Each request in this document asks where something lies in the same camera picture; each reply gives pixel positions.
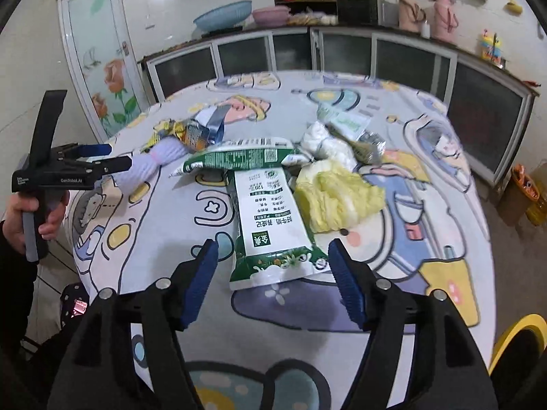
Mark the white knotted tissue bundle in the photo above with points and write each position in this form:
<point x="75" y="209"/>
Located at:
<point x="318" y="141"/>

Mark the green white milk powder bag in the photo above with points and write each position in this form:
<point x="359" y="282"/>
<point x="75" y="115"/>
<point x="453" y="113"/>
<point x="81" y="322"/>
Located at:
<point x="273" y="244"/>

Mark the yellow rimmed black trash bin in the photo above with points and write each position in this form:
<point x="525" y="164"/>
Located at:
<point x="524" y="339"/>

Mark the flower painted glass door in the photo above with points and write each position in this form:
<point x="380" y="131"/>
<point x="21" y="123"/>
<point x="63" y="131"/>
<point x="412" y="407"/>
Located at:
<point x="102" y="64"/>

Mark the large cooking oil jug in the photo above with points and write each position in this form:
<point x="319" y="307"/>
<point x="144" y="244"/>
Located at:
<point x="536" y="213"/>

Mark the black microwave oven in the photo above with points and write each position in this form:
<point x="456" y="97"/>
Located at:
<point x="367" y="13"/>

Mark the silver green foil wrapper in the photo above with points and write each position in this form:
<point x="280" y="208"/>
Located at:
<point x="368" y="149"/>

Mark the white tissue wad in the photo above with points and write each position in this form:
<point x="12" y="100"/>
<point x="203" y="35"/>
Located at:
<point x="145" y="165"/>

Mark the pink thermos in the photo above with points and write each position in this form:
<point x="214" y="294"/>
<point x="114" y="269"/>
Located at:
<point x="445" y="22"/>
<point x="411" y="16"/>

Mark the yellow plastic bag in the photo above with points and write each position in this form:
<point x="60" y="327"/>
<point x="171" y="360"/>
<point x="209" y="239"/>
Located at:
<point x="332" y="198"/>

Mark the pink plastic basin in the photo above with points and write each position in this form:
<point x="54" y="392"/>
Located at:
<point x="271" y="17"/>

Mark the blue plastic basin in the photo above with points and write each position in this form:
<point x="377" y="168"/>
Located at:
<point x="224" y="17"/>

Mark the pink thermos left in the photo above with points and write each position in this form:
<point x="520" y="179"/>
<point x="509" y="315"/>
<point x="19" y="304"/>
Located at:
<point x="411" y="16"/>

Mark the cartoon print tablecloth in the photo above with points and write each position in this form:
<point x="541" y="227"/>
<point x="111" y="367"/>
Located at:
<point x="273" y="332"/>

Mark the brown waste bucket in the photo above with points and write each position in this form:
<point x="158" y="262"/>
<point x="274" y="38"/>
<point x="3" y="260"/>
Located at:
<point x="519" y="194"/>

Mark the person left hand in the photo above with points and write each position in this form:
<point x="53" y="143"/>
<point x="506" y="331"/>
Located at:
<point x="20" y="209"/>

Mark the pink thermos right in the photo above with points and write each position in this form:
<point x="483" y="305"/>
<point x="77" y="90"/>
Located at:
<point x="445" y="22"/>

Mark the kitchen counter cabinets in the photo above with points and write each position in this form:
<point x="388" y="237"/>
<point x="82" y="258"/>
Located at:
<point x="488" y="107"/>

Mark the yellow wall scoop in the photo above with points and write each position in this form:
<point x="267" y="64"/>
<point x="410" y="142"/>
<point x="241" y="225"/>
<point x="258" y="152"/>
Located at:
<point x="513" y="8"/>

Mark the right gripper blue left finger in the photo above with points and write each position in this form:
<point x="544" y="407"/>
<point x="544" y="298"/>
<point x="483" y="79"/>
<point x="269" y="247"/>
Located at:
<point x="201" y="272"/>

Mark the yellow detergent bottles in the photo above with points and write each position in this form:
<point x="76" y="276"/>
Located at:
<point x="491" y="48"/>

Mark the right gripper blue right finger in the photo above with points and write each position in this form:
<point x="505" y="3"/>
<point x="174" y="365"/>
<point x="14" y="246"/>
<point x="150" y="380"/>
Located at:
<point x="341" y="265"/>

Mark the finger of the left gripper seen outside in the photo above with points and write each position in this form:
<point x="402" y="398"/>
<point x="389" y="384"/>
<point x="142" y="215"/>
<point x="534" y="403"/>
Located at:
<point x="90" y="151"/>

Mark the colourful cartoon snack bag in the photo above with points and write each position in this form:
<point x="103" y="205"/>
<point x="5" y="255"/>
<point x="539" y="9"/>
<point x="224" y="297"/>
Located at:
<point x="196" y="133"/>

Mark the white green small packet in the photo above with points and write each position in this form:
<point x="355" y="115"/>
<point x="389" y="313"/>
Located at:
<point x="348" y="124"/>

